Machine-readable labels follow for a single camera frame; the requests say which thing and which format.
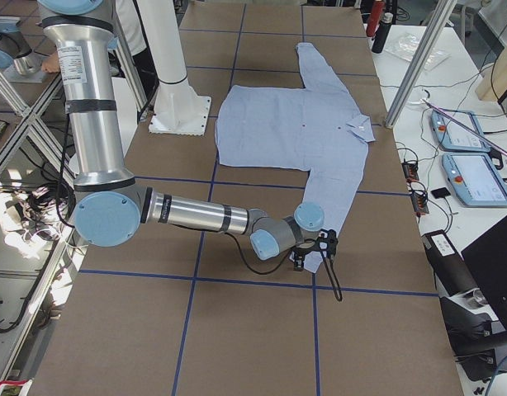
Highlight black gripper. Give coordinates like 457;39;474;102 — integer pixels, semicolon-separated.
291;243;310;271

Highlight light blue striped shirt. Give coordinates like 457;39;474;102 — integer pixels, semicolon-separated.
214;41;377;275

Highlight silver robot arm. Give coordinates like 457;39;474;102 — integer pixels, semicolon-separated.
39;1;327;269
0;23;42;76

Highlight black monitor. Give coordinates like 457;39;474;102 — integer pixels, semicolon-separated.
462;215;507;328

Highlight lower blue teach pendant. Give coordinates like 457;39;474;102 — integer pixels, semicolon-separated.
441;153;507;207

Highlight blue teach pendant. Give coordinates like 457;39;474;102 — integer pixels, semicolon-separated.
431;111;490;153
441;153;507;207

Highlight upper blue teach pendant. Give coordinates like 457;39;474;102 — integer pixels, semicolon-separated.
431;111;490;153

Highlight black bottle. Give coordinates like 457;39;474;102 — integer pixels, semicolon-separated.
371;12;394;54

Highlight clear plastic bag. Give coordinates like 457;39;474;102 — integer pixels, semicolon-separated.
385;33;451;71

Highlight standing person black trousers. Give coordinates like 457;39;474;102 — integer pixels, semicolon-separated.
108;0;159;112

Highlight red bottle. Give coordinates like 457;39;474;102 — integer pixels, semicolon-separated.
366;0;386;38

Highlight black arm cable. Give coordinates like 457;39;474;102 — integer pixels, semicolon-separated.
226;230;344;302

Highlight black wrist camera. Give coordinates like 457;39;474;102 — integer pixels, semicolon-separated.
316;229;339;260

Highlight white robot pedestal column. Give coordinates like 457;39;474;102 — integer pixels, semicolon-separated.
137;0;211;136

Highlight aluminium frame post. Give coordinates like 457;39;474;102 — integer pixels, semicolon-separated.
384;0;457;129

